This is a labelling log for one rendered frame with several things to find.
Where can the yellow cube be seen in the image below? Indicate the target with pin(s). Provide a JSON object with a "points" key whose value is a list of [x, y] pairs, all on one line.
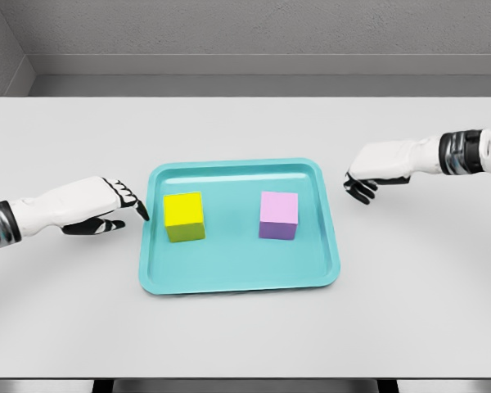
{"points": [[183, 213]]}

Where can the teal tray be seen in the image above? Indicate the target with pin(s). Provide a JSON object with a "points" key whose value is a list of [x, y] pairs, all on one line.
{"points": [[237, 245]]}

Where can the pink cube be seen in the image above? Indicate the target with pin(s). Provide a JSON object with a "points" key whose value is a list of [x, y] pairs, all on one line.
{"points": [[279, 213]]}

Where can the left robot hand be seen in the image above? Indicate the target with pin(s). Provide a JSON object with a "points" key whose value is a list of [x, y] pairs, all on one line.
{"points": [[91, 198]]}

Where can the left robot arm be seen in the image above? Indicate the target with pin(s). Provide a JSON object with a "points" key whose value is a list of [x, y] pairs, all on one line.
{"points": [[20, 215]]}

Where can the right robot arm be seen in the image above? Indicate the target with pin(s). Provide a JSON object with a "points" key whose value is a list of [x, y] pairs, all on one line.
{"points": [[460, 151]]}

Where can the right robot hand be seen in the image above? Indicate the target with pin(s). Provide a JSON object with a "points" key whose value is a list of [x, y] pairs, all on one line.
{"points": [[382, 157]]}

